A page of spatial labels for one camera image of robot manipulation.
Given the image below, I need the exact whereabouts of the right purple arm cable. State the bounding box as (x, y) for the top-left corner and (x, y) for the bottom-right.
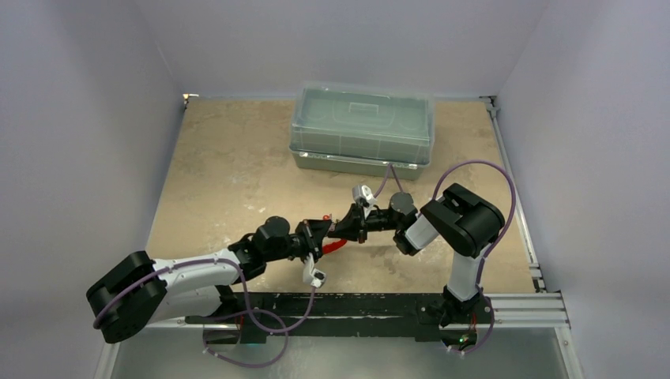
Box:
(372, 159), (518, 294)

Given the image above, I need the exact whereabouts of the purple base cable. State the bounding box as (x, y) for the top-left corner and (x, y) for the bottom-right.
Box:
(201, 308), (291, 368)
(446, 298), (497, 357)

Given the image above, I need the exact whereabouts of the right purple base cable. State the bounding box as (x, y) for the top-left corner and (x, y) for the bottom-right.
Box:
(446, 298), (497, 357)

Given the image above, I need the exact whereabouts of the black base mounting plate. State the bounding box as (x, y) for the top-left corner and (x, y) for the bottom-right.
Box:
(184, 291), (495, 347)

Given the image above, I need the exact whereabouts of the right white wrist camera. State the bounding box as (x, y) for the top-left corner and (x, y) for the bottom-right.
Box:
(352, 185), (377, 208)

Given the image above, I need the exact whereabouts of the aluminium frame rail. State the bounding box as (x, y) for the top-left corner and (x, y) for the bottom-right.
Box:
(115, 96), (567, 378)

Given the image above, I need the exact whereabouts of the red handled metal key tool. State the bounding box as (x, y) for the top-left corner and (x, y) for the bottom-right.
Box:
(322, 239), (348, 255)

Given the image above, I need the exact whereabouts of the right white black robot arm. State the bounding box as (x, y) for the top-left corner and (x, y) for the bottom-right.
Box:
(327, 183), (506, 321)

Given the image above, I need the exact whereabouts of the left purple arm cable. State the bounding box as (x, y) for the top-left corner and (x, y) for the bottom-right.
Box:
(92, 257), (318, 336)

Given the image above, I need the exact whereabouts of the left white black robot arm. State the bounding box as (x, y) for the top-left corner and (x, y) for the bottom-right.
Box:
(86, 216), (332, 343)

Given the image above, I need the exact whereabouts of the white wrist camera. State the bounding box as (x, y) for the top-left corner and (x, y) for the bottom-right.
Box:
(352, 185), (377, 208)
(303, 253), (326, 288)

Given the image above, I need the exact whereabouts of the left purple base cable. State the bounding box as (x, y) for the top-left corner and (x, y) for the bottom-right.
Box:
(201, 308), (291, 368)

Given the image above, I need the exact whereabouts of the clear lidded grey storage box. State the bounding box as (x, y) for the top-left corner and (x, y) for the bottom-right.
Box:
(288, 81), (435, 180)

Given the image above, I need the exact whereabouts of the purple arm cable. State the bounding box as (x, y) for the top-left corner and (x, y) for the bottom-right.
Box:
(92, 257), (318, 336)
(372, 159), (518, 294)

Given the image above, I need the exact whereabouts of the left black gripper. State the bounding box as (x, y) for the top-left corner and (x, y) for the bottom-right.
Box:
(265, 219), (332, 266)

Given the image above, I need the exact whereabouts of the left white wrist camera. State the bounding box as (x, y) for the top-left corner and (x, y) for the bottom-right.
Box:
(303, 253), (326, 288)

